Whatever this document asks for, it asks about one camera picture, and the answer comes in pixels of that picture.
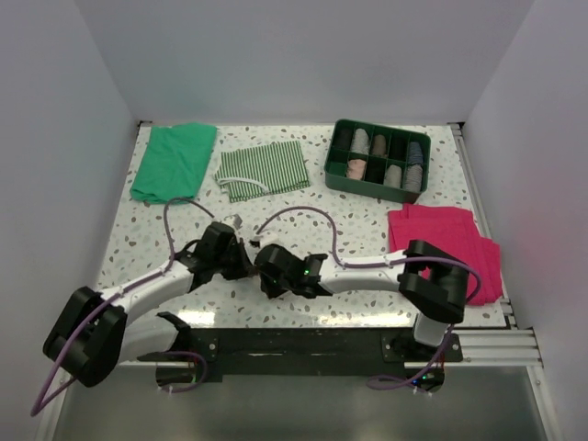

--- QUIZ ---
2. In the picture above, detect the green white striped underwear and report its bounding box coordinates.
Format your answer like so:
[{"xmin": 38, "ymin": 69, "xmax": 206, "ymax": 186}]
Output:
[{"xmin": 214, "ymin": 141, "xmax": 311, "ymax": 203}]

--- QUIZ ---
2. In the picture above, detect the green divided storage tray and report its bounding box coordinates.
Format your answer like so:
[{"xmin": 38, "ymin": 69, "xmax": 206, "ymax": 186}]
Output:
[{"xmin": 324, "ymin": 119, "xmax": 431, "ymax": 204}]

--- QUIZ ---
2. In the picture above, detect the beige grey rolled sock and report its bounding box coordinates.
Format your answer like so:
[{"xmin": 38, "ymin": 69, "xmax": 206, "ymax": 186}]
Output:
[{"xmin": 383, "ymin": 164, "xmax": 402, "ymax": 188}]

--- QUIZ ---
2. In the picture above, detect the blue striped rolled sock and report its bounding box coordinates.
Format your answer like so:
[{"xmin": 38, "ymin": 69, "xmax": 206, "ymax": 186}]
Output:
[{"xmin": 407, "ymin": 141, "xmax": 424, "ymax": 164}]

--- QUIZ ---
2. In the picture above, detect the pink folded cloth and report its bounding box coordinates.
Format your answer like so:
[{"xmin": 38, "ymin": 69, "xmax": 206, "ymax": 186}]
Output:
[{"xmin": 388, "ymin": 204, "xmax": 503, "ymax": 306}]

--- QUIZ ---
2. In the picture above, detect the green folded cloth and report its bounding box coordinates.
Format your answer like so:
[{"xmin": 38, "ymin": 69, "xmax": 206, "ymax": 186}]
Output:
[{"xmin": 130, "ymin": 122, "xmax": 218, "ymax": 204}]

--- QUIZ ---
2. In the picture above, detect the aluminium frame rail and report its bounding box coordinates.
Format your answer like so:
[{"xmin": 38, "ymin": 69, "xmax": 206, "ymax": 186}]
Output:
[{"xmin": 440, "ymin": 298, "xmax": 546, "ymax": 368}]

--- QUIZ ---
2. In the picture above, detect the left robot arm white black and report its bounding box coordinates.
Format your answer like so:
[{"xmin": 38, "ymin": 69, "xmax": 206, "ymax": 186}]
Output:
[{"xmin": 42, "ymin": 215, "xmax": 253, "ymax": 387}]

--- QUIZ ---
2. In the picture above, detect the brown rolled sock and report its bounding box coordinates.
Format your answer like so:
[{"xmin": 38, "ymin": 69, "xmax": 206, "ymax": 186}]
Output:
[{"xmin": 370, "ymin": 134, "xmax": 388, "ymax": 157}]

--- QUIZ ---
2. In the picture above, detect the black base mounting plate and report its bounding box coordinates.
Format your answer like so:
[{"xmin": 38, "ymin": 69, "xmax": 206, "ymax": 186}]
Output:
[{"xmin": 136, "ymin": 326, "xmax": 460, "ymax": 385}]

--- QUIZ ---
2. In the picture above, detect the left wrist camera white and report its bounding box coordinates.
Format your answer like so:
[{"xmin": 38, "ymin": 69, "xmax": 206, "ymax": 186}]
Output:
[{"xmin": 223, "ymin": 214, "xmax": 243, "ymax": 231}]

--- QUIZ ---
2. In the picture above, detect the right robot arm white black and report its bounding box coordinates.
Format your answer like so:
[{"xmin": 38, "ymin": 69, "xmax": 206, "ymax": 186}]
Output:
[{"xmin": 254, "ymin": 240, "xmax": 481, "ymax": 361}]

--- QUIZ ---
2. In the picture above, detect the pink rolled underwear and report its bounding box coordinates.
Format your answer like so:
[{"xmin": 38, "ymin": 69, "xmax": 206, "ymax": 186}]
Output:
[{"xmin": 345, "ymin": 159, "xmax": 367, "ymax": 180}]

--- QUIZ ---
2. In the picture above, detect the grey striped rolled sock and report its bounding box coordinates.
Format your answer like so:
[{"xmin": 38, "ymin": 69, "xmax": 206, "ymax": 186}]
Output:
[{"xmin": 402, "ymin": 164, "xmax": 423, "ymax": 193}]

